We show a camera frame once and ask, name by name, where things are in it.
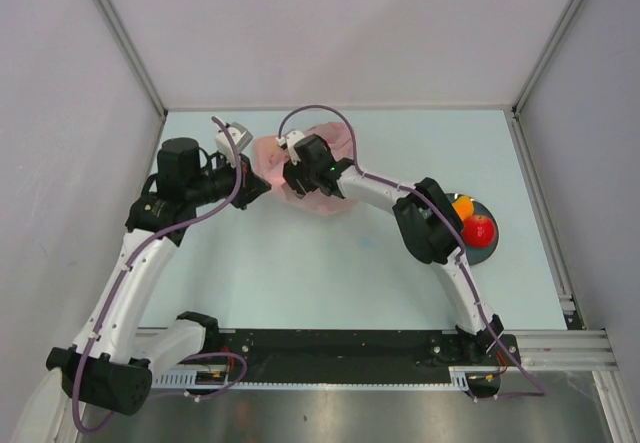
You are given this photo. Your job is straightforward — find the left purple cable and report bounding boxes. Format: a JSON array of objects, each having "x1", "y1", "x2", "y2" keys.
[{"x1": 72, "y1": 115, "x2": 245, "y2": 434}]

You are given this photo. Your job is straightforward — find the white cable duct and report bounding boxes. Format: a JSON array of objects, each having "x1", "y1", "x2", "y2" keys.
[{"x1": 152, "y1": 366, "x2": 231, "y2": 390}]

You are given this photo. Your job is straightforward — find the aluminium corner post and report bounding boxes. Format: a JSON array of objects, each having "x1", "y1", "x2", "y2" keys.
[
  {"x1": 511, "y1": 0, "x2": 586, "y2": 118},
  {"x1": 93, "y1": 0, "x2": 168, "y2": 123}
]

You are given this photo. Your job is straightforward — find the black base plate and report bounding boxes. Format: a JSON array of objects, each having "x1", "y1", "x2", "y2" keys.
[{"x1": 205, "y1": 329, "x2": 519, "y2": 386}]

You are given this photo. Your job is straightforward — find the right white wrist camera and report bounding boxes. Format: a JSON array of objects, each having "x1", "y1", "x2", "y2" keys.
[{"x1": 276, "y1": 130, "x2": 305, "y2": 165}]

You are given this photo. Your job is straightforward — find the right aluminium corner post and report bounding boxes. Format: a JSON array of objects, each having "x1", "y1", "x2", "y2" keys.
[{"x1": 511, "y1": 0, "x2": 586, "y2": 118}]

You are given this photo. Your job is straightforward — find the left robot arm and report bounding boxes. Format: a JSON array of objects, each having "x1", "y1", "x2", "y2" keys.
[{"x1": 46, "y1": 126, "x2": 270, "y2": 416}]

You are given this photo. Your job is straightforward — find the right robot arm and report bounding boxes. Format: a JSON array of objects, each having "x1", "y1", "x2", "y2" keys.
[{"x1": 277, "y1": 131, "x2": 504, "y2": 364}]

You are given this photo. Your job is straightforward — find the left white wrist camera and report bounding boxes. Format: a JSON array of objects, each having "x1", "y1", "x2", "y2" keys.
[{"x1": 212, "y1": 117, "x2": 253, "y2": 167}]

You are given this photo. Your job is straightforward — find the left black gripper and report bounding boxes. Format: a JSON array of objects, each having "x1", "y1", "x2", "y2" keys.
[{"x1": 185, "y1": 149, "x2": 270, "y2": 210}]

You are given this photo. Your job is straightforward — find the red fake apple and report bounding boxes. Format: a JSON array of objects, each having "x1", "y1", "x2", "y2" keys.
[{"x1": 462, "y1": 214, "x2": 497, "y2": 249}]

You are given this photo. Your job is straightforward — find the blue ceramic plate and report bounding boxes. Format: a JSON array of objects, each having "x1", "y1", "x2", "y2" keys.
[{"x1": 446, "y1": 193, "x2": 499, "y2": 265}]

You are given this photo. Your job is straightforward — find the left aluminium corner post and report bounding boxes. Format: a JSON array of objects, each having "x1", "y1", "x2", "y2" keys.
[{"x1": 93, "y1": 0, "x2": 168, "y2": 123}]

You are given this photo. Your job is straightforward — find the pink plastic bag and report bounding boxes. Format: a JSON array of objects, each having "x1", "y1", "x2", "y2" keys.
[{"x1": 252, "y1": 122, "x2": 357, "y2": 216}]

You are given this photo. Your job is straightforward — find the aluminium frame rail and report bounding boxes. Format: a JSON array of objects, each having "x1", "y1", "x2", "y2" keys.
[{"x1": 512, "y1": 330, "x2": 618, "y2": 372}]

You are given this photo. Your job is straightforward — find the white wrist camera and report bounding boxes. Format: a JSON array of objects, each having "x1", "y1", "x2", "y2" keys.
[
  {"x1": 212, "y1": 117, "x2": 253, "y2": 167},
  {"x1": 276, "y1": 130, "x2": 305, "y2": 165}
]

